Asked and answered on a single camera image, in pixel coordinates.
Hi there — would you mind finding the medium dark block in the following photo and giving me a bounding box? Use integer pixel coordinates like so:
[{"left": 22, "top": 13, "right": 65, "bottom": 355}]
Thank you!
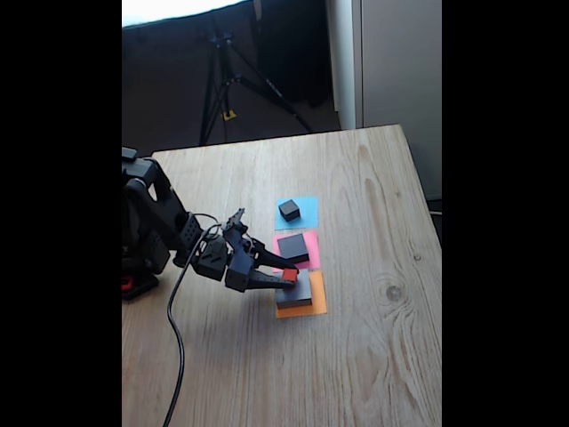
[{"left": 276, "top": 233, "right": 310, "bottom": 264}]

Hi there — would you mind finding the small dark cube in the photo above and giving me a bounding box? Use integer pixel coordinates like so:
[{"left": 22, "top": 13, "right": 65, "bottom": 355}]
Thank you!
[{"left": 277, "top": 198, "right": 302, "bottom": 222}]

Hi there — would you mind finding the large grey block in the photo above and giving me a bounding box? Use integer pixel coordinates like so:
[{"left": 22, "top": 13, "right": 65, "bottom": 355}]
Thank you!
[{"left": 275, "top": 269, "right": 314, "bottom": 310}]

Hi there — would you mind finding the pink paper sheet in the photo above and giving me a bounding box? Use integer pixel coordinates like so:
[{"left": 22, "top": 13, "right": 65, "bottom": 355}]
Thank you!
[{"left": 271, "top": 230, "right": 322, "bottom": 271}]

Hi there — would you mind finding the blue paper sheet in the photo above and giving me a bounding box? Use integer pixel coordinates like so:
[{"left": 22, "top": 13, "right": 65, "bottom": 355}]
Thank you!
[{"left": 275, "top": 195, "right": 320, "bottom": 230}]

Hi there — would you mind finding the orange paper sheet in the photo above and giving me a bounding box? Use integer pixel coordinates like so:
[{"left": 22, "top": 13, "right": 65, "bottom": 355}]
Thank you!
[{"left": 274, "top": 269, "right": 328, "bottom": 320}]

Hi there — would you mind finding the tall black tripod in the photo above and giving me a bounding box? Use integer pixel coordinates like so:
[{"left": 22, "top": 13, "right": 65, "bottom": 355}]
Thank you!
[{"left": 198, "top": 26, "right": 317, "bottom": 146}]

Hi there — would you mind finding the white cabinet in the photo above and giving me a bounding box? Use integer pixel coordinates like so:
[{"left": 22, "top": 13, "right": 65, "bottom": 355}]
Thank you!
[{"left": 325, "top": 0, "right": 443, "bottom": 201}]

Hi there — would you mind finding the bright white light panel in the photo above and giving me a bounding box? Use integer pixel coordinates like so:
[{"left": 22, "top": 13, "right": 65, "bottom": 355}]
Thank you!
[{"left": 122, "top": 0, "right": 250, "bottom": 28}]

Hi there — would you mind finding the small wrist camera board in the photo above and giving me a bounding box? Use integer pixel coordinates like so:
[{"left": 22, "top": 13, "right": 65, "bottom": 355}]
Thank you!
[{"left": 224, "top": 207, "right": 248, "bottom": 232}]

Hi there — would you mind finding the black camera cable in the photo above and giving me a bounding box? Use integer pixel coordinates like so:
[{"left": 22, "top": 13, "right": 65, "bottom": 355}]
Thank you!
[{"left": 162, "top": 222, "right": 223, "bottom": 427}]

